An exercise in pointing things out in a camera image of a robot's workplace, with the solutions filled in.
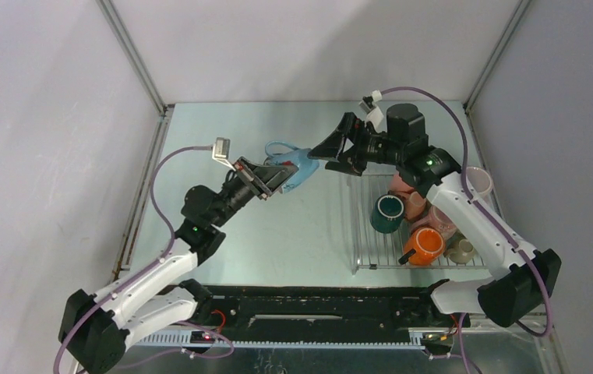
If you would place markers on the light blue mug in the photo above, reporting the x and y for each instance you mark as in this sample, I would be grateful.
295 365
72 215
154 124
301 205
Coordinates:
295 156

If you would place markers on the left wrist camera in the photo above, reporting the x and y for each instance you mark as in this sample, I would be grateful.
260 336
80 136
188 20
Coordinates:
221 150

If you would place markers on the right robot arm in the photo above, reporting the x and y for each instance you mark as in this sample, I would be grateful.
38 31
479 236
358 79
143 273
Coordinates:
522 277

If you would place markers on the orange mug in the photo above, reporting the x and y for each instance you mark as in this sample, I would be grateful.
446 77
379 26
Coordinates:
423 247

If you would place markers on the pink patterned mug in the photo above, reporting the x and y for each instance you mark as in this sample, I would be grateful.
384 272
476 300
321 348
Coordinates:
438 221

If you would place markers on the grey cable duct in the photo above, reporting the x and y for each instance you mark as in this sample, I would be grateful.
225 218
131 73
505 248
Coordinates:
183 339

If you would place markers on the white lilac mug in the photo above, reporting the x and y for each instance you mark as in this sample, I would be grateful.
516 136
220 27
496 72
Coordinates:
481 181

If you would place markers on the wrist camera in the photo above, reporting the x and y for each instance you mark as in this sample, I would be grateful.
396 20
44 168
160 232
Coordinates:
221 150
373 113

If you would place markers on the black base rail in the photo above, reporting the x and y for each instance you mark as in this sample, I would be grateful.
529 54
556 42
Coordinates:
321 314

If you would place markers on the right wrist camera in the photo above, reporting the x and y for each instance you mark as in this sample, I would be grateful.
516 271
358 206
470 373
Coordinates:
373 113

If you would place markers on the dark green mug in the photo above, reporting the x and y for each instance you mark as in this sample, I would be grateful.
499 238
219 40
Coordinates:
387 214

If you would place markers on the beige mug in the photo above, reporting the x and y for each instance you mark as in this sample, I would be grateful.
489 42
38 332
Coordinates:
460 250

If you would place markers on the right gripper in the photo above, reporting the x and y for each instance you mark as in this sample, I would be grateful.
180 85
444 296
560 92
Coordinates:
354 129

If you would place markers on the small pink cup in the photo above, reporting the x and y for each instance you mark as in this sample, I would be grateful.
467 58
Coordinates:
415 206

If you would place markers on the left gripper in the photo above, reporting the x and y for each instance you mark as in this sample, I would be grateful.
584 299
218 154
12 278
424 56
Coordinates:
264 178

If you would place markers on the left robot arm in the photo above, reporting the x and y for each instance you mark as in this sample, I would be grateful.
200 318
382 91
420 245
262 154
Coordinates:
98 329

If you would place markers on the wire dish rack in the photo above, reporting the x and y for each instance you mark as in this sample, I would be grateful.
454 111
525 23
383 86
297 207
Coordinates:
376 251

